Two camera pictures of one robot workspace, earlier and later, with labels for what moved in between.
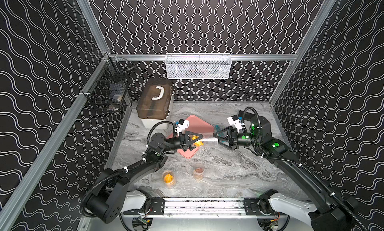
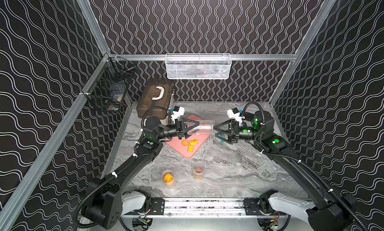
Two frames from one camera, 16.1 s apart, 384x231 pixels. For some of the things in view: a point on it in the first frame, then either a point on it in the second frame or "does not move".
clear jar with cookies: [198, 143] → [206, 127]
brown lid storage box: [155, 101] does not move
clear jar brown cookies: [198, 171] does not move
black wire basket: [111, 86] does not move
